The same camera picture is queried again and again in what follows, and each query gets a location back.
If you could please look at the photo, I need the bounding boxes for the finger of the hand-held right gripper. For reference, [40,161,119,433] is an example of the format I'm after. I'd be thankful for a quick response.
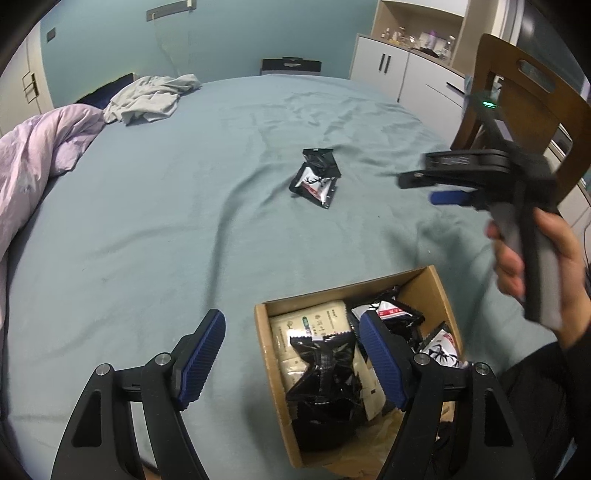
[398,170,467,190]
[428,191,485,208]

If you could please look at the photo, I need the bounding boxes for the beige snack packet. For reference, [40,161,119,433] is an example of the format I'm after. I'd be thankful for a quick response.
[279,355,386,422]
[269,300,357,361]

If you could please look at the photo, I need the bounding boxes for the white drawer unit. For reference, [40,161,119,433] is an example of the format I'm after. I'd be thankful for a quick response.
[545,78,591,229]

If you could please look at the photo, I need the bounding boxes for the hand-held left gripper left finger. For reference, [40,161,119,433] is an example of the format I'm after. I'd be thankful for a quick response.
[50,309,227,480]

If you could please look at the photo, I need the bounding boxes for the wooden chair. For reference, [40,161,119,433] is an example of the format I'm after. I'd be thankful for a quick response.
[450,33,591,217]

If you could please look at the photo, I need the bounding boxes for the white cabinet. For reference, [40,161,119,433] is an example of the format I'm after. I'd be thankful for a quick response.
[348,33,469,121]

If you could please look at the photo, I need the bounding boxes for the black snack packet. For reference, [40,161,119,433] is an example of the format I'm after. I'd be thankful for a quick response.
[350,285,426,335]
[291,397,370,455]
[285,333,366,402]
[418,322,471,370]
[289,148,342,210]

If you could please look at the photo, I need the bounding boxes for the person's dark trousered leg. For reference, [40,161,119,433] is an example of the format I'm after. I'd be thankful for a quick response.
[499,342,591,480]

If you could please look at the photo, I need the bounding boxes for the lavender duvet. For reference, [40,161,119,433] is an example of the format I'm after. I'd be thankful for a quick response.
[0,104,107,278]

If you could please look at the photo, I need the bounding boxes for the person's right hand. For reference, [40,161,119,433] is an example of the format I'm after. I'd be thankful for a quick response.
[487,210,591,347]

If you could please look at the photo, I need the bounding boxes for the group of small bottles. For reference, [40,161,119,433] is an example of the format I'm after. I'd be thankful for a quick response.
[381,25,455,58]

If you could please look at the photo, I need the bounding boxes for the black paper bag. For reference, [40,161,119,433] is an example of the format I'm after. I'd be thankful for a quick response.
[259,58,322,75]

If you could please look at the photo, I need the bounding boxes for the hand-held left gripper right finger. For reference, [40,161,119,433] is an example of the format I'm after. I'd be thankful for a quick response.
[358,310,536,480]

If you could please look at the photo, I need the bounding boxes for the dark blue cloth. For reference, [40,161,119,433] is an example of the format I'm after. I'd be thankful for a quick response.
[75,73,136,110]

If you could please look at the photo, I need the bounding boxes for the beige shelf unit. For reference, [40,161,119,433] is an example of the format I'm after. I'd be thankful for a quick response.
[369,0,467,70]

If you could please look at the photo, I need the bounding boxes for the cardboard box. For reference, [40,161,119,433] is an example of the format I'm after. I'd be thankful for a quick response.
[255,264,472,469]

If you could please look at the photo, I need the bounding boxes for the white wardrobe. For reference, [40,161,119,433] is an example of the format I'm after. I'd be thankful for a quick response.
[0,32,56,139]

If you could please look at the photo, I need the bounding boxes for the grey crumpled clothing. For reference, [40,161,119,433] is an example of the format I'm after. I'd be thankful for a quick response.
[102,74,202,126]

